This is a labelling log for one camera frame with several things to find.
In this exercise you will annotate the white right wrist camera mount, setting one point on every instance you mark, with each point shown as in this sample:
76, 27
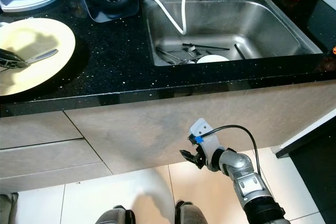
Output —
205, 128

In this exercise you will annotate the black low cabinet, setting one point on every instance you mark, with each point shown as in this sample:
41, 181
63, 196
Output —
320, 171

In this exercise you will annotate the yellow plate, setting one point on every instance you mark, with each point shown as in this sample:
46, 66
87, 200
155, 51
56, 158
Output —
42, 77

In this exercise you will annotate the black chopstick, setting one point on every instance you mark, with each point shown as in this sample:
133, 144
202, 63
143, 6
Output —
240, 52
207, 46

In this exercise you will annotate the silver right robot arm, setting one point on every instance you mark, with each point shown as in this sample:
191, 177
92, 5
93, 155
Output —
241, 174

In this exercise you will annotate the olive green fabric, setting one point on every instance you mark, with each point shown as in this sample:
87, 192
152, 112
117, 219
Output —
8, 208

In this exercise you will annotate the shallow beige drawer front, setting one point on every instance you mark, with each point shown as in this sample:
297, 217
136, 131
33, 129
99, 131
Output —
37, 129

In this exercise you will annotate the deep beige drawer front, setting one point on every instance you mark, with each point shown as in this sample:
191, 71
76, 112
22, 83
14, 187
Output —
47, 163

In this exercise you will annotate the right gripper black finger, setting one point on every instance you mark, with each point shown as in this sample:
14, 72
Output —
190, 158
194, 140

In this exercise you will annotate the white bowl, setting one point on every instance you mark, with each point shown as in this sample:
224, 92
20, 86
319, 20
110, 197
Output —
212, 60

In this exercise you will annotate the stainless steel sink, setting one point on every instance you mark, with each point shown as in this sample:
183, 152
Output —
262, 24

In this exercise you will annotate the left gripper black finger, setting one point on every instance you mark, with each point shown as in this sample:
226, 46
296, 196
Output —
10, 64
8, 55

